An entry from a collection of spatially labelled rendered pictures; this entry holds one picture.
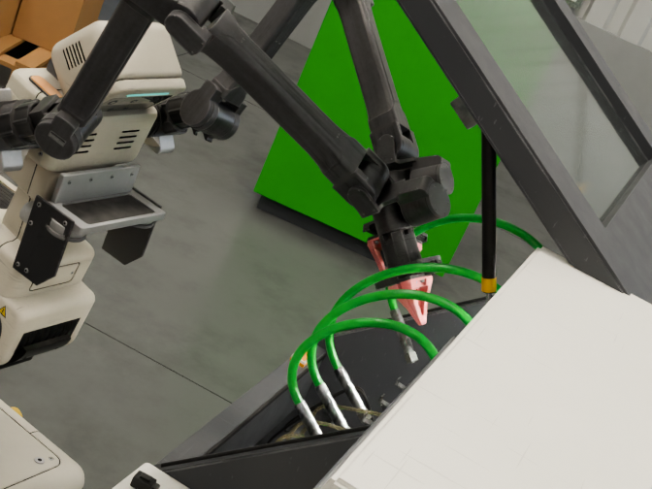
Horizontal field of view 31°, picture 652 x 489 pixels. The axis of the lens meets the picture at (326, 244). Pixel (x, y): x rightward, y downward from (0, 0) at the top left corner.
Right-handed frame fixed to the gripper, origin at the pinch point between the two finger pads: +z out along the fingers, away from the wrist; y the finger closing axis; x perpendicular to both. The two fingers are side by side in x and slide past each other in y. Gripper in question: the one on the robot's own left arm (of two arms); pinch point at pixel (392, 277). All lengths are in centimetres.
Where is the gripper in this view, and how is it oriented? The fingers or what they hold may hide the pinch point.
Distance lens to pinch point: 203.6
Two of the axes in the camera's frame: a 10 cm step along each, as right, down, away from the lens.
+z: -0.7, 9.1, -4.2
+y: 7.3, 3.3, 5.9
